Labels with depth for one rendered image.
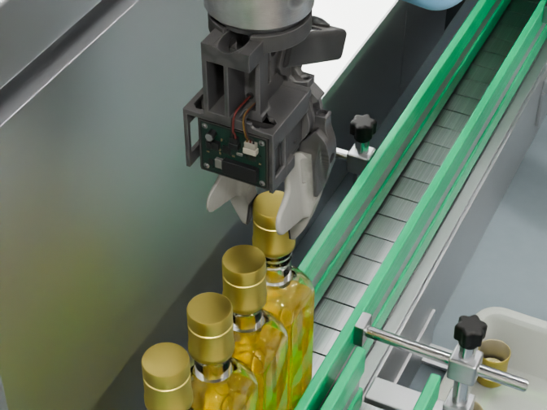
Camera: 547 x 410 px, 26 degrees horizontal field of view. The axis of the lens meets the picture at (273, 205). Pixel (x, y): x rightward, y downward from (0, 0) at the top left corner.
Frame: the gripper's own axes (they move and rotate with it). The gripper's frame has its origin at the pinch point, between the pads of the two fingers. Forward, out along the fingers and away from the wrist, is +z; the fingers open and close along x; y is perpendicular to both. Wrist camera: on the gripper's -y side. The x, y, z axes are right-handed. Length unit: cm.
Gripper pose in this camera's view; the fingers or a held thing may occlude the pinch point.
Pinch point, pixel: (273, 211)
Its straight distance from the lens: 95.0
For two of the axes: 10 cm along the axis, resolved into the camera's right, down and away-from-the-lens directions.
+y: -4.5, 5.9, -6.8
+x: 8.9, 2.9, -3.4
